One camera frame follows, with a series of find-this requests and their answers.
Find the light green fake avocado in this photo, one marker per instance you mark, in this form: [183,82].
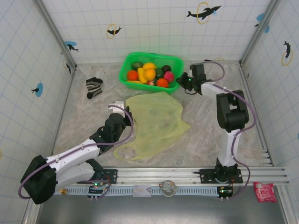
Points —
[136,65]

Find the orange-yellow fake fruit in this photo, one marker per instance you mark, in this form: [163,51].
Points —
[150,74]

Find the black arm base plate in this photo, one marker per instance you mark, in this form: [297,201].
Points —
[112,175]
[206,175]

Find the aluminium frame post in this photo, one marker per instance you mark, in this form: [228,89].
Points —
[56,35]
[257,35]

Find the red fake pomegranate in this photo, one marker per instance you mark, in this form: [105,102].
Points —
[169,76]

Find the black white striped sock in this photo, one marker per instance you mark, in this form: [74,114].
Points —
[93,85]

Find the orange fake orange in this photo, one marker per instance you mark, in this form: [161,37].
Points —
[162,82]
[132,75]

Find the dark fake mangosteen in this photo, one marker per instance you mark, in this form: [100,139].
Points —
[166,68]

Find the red snack packet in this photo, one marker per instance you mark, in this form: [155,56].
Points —
[265,192]

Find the blue whale sticker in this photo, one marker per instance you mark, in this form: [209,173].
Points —
[260,16]

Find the yellow fake lemon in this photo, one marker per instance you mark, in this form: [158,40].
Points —
[149,65]

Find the small circuit board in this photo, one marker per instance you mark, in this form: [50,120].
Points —
[224,191]
[94,190]

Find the grey plastic card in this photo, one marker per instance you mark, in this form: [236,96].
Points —
[141,191]

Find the aluminium table side rail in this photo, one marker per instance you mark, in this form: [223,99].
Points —
[66,93]
[247,81]

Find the yellow fake banana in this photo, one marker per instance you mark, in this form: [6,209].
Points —
[141,75]

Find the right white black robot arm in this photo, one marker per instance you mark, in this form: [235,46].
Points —
[230,144]

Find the yellow plastic bag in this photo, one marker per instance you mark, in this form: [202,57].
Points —
[158,112]

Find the blue circle shark sticker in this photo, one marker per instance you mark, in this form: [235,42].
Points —
[70,44]

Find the small brass fitting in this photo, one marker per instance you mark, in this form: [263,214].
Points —
[62,191]

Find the blue oval fish sticker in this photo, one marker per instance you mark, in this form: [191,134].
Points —
[39,88]

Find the red fake strawberry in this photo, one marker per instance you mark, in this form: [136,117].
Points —
[150,83]

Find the dark green fake avocado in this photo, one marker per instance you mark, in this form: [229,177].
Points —
[159,73]

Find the green plastic basket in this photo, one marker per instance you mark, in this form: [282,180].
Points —
[172,63]

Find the round silver disc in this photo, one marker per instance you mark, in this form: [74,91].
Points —
[167,191]

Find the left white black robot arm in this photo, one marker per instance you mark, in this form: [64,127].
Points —
[70,158]

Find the aluminium mounting rail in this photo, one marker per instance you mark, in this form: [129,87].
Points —
[163,173]

